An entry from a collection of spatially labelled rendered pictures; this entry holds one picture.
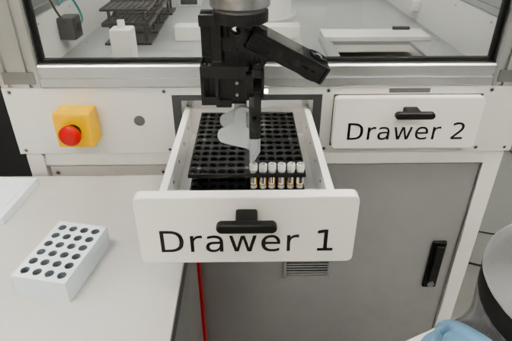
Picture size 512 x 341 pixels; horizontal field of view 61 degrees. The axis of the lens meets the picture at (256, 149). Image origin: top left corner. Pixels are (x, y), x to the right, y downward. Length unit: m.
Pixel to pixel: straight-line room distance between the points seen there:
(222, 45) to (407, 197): 0.63
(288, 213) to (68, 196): 0.49
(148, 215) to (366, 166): 0.54
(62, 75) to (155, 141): 0.21
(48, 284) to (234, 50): 0.41
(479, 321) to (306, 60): 0.39
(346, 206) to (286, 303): 0.68
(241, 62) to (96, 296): 0.39
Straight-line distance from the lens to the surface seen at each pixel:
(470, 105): 0.94
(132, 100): 0.89
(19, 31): 0.91
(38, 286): 0.71
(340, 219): 0.59
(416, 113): 0.87
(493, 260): 0.25
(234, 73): 0.55
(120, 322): 0.66
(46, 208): 0.90
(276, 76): 0.84
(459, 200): 1.10
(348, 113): 0.87
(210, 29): 0.56
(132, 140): 0.93
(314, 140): 0.76
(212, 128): 0.80
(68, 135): 0.87
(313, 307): 1.24
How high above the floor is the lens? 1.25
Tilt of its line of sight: 29 degrees down
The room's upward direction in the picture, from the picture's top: straight up
